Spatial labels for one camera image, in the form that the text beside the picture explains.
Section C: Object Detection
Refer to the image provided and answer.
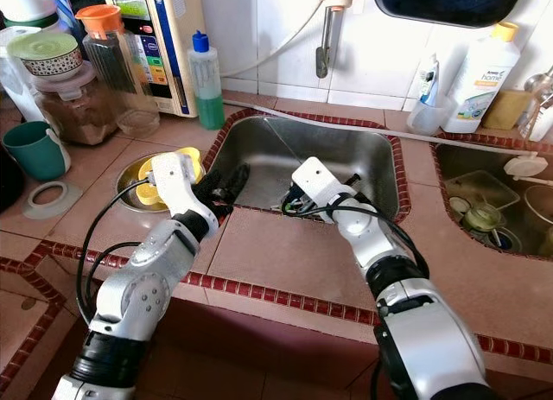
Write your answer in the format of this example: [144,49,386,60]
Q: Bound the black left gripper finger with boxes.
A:
[216,162,251,206]
[195,171,228,219]

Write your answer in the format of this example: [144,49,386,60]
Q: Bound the metal spoon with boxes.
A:
[278,200,312,218]

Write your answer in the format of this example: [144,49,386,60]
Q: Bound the yellow plastic bowl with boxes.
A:
[137,147,204,208]

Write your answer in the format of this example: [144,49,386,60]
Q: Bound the small steel bowl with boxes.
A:
[117,152,182,213]

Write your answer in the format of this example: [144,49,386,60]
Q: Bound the stainless steel sink basin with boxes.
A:
[432,141,553,256]
[206,113,411,224]

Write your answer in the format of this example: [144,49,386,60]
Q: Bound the green soap bottle blue cap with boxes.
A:
[188,30,226,131]

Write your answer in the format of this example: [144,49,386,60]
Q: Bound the clear plastic cup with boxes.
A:
[406,96,454,137]

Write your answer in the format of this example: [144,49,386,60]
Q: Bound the clear plastic food container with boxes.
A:
[448,169,515,213]

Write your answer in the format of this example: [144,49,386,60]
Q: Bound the white blue tube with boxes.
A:
[419,54,442,107]

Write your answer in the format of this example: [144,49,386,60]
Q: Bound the greenish drinking glass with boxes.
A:
[464,203,504,235]

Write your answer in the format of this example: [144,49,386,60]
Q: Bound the glass jar brown powder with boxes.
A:
[35,61,118,146]

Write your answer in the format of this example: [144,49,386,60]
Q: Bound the beige water ionizer appliance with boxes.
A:
[99,0,198,118]

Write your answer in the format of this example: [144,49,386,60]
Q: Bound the white detergent bottle yellow cap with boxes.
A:
[441,22,521,135]

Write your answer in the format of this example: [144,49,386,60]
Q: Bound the clear jar orange lid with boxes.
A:
[75,4,156,140]

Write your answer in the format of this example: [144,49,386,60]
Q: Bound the yellow dish sponge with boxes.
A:
[481,89,528,131]

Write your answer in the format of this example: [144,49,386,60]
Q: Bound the black kettle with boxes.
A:
[0,145,25,213]

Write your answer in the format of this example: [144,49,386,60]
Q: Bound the white sink strainer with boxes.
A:
[505,154,553,185]

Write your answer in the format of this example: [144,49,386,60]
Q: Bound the teal mug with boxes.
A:
[2,121,72,182]

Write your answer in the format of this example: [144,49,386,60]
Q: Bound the large steel bowl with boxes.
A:
[523,184,553,228]

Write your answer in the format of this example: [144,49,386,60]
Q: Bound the chrome sink faucet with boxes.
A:
[518,67,553,142]

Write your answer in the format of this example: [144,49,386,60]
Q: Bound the dark blue hanging pan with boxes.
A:
[373,0,528,29]

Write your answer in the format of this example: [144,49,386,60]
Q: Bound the clear pitcher white lid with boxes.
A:
[0,24,44,123]

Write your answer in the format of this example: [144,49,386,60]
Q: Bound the patterned bowl green lid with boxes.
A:
[30,30,86,78]

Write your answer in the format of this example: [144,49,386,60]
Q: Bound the white thermos green band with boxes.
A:
[0,0,60,29]

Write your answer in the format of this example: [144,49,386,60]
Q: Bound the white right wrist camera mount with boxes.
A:
[291,156,359,213]

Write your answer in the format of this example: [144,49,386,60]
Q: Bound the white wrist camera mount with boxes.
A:
[149,152,219,239]
[291,156,359,213]

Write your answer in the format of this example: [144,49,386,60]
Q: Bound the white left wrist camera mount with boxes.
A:
[149,152,219,239]

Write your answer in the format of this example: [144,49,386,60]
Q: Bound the white water hose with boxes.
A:
[220,0,329,79]

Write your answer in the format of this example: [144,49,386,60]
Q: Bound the small chrome wall tap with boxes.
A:
[315,0,362,79]

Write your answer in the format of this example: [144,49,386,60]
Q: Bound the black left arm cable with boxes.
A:
[75,177,156,327]

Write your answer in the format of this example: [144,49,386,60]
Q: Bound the grey flat ring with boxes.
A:
[22,181,81,221]

